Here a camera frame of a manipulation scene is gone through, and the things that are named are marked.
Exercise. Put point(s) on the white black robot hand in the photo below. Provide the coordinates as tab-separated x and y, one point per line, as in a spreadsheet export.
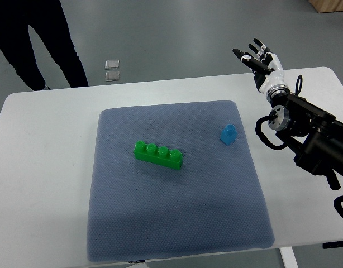
265	66

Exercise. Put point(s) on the blue toy block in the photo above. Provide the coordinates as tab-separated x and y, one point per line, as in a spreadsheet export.
228	134

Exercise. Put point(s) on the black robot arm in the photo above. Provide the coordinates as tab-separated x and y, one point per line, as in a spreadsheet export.
314	135

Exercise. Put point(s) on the green four-stud toy block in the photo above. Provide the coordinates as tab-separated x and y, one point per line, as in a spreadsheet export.
158	155

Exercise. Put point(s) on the wooden furniture corner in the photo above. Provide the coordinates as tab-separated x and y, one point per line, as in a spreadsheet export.
327	6

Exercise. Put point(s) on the upper metal floor plate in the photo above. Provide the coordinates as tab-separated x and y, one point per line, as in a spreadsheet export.
112	64

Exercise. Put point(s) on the black table control panel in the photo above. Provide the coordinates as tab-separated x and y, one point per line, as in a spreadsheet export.
330	245

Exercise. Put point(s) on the white table leg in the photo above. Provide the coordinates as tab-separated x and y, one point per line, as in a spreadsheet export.
288	257

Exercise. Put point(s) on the blue-grey textured mat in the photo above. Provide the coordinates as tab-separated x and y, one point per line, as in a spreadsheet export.
140	211

